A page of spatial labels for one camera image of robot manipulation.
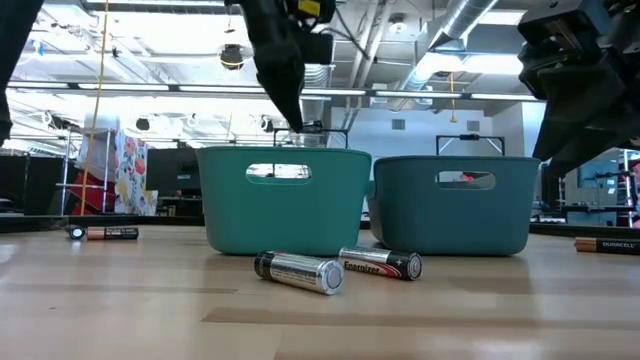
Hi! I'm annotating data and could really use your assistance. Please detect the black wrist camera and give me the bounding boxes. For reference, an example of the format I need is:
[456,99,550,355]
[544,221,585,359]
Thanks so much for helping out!
[298,31,335,66]
[517,0,612,57]

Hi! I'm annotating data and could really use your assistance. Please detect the black partition panel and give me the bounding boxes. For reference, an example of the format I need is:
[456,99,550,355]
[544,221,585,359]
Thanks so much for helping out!
[0,154,66,217]

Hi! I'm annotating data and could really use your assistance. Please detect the yellow hanging cord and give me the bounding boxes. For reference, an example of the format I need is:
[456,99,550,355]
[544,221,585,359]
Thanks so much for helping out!
[448,72,459,125]

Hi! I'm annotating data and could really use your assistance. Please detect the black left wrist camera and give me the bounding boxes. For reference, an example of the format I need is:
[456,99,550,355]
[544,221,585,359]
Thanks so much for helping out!
[298,31,335,66]

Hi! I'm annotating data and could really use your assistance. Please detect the silver slanted ceiling duct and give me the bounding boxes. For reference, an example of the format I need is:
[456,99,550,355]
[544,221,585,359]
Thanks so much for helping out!
[399,0,501,94]

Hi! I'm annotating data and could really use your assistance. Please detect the floral patterned cloth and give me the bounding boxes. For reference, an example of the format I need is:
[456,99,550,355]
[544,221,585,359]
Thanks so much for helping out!
[114,130,159,217]

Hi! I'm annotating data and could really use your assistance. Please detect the red object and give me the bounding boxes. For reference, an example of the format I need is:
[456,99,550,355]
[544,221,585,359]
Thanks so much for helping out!
[72,172,119,216]

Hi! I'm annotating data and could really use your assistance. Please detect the green plastic bin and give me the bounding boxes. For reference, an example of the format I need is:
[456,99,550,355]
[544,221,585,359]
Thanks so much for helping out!
[194,145,373,258]

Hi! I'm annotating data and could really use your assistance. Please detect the black computer monitor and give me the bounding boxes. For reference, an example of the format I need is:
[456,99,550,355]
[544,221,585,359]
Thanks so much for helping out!
[145,147,200,197]

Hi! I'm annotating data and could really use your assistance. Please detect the grey monitor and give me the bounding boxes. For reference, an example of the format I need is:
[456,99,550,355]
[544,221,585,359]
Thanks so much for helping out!
[577,159,621,201]

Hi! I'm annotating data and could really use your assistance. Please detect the round white ceiling fixture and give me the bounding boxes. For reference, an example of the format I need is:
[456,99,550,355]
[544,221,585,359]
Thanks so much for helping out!
[388,13,409,35]

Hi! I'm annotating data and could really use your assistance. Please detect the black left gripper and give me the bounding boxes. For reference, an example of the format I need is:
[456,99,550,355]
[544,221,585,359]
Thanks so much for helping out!
[224,0,336,134]

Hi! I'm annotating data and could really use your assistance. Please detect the silver Energizer AA battery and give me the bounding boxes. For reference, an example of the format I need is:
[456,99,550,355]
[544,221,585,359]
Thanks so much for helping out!
[338,245,424,282]
[253,250,346,297]

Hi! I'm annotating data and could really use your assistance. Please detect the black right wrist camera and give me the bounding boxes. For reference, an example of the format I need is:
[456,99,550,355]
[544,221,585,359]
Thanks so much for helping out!
[517,0,612,57]

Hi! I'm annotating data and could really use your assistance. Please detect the black copper Duracell battery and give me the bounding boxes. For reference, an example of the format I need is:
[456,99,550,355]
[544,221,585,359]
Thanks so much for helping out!
[84,226,140,242]
[573,236,640,257]

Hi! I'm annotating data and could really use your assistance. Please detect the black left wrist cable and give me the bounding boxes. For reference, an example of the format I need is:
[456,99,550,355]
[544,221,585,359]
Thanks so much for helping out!
[327,7,372,62]

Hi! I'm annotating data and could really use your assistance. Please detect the dark teal plastic bin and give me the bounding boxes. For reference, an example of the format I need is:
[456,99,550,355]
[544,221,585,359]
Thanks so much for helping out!
[367,155,542,257]

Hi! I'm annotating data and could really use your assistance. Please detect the white metal rack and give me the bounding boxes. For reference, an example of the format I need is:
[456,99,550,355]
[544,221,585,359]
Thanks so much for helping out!
[621,149,640,229]

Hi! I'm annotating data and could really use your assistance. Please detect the black aluminium table frame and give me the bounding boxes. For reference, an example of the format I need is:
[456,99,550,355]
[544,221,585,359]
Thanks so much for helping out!
[0,213,640,239]

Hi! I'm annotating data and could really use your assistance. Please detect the silver metal rack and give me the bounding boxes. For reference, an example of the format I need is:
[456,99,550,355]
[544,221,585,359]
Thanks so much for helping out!
[54,128,117,216]

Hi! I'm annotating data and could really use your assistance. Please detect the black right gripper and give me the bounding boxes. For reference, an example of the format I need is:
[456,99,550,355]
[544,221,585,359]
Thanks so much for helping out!
[519,0,640,179]

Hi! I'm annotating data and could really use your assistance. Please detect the black ceiling camera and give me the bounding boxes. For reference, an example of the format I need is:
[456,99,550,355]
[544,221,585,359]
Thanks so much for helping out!
[219,43,245,71]

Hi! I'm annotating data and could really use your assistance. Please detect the long yellow cable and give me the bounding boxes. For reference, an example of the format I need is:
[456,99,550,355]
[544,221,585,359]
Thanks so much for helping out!
[79,0,110,217]

